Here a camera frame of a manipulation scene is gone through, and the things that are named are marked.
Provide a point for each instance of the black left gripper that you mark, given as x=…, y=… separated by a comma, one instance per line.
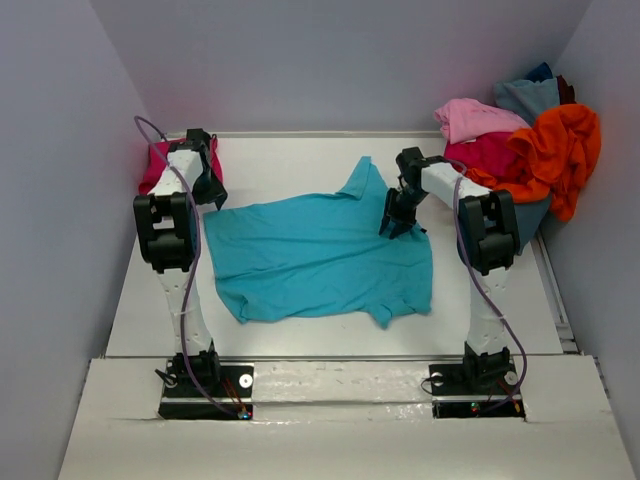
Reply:
x=216, y=193

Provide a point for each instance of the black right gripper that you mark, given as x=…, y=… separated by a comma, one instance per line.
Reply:
x=404, y=219

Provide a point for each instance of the turquoise t-shirt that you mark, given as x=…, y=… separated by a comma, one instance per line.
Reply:
x=319, y=255

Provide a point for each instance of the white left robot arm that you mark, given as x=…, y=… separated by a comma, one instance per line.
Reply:
x=182, y=174

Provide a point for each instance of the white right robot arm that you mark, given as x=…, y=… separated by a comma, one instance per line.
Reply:
x=487, y=241

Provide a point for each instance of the folded magenta t-shirt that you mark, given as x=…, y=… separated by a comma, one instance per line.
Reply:
x=157, y=165

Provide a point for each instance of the pink t-shirt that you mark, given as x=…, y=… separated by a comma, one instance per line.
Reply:
x=464, y=119

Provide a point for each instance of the magenta t-shirt in pile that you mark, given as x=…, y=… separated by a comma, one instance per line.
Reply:
x=488, y=153

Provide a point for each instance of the slate blue t-shirt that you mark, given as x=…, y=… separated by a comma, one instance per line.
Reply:
x=528, y=217

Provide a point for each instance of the orange t-shirt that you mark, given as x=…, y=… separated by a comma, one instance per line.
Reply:
x=553, y=159

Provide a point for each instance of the grey-blue t-shirt at back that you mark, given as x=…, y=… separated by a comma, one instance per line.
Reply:
x=526, y=98

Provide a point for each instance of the dark blue t-shirt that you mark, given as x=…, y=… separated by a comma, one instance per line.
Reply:
x=540, y=73

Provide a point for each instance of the maroon t-shirt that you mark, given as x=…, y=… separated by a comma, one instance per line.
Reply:
x=566, y=92

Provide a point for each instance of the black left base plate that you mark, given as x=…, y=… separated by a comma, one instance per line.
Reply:
x=228, y=400

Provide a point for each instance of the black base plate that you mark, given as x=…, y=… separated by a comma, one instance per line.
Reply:
x=228, y=400
x=453, y=396

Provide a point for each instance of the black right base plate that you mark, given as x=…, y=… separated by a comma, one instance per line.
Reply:
x=453, y=396

